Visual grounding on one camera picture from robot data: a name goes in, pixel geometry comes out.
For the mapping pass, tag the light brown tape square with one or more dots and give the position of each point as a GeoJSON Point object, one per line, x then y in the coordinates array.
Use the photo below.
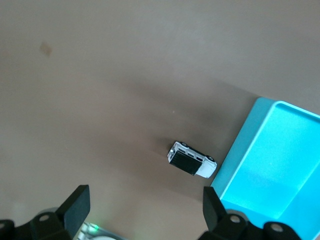
{"type": "Point", "coordinates": [46, 48]}

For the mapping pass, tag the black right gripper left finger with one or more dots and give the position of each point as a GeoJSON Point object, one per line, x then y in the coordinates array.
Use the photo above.
{"type": "Point", "coordinates": [72, 210]}

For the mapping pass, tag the teal plastic bin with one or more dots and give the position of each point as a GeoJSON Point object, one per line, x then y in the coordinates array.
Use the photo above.
{"type": "Point", "coordinates": [270, 162]}

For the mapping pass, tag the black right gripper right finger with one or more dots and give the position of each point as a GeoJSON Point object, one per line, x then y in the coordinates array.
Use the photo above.
{"type": "Point", "coordinates": [215, 215]}

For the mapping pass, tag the white toy pickup truck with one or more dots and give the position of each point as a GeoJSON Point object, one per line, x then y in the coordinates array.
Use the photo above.
{"type": "Point", "coordinates": [187, 161]}

